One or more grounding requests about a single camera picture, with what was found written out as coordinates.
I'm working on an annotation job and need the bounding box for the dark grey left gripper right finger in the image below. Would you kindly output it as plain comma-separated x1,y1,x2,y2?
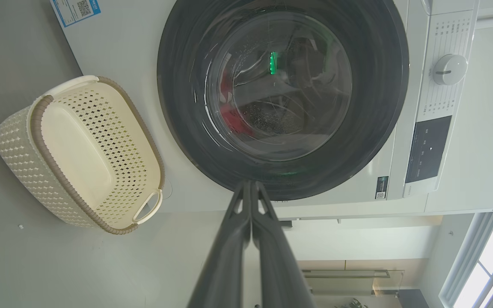
251,181,315,308

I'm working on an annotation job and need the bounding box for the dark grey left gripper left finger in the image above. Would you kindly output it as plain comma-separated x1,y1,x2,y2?
187,180,252,308

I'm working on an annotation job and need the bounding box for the red white-trimmed garment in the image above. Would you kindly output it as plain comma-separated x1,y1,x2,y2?
219,71,255,137

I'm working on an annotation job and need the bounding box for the washing machine glass door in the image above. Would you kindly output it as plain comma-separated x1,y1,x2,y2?
157,0,410,201

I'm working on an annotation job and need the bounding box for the cream perforated laundry basket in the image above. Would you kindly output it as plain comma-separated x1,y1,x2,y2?
0,75,165,235

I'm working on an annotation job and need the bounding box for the black washing machine display panel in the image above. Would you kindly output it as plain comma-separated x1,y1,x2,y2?
405,115,453,184

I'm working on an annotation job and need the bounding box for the white washing machine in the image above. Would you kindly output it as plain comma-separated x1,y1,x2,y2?
50,0,482,214

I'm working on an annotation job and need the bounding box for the white control dial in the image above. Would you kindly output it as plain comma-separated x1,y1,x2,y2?
433,54,469,86

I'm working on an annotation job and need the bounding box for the small QR code sticker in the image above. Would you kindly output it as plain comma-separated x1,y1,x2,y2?
375,176,389,200

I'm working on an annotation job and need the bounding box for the blue energy label sticker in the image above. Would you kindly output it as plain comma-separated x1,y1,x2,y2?
51,0,101,28

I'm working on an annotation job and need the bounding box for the bright window with frame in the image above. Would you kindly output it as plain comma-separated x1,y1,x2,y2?
438,210,493,308

